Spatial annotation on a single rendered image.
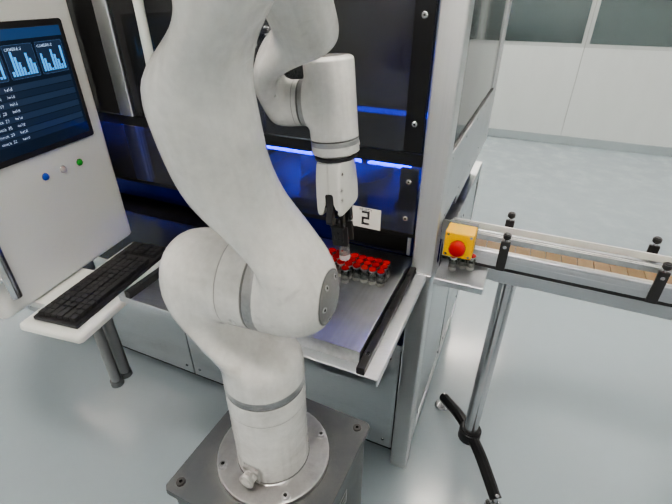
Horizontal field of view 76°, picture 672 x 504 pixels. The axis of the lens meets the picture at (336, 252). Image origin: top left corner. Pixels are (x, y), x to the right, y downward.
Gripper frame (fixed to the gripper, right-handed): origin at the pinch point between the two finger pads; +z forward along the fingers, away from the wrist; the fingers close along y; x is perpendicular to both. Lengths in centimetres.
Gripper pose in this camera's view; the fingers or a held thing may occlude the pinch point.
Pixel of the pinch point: (342, 232)
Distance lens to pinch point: 83.7
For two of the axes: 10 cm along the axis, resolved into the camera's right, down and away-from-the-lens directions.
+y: -3.5, 4.7, -8.1
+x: 9.3, 1.0, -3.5
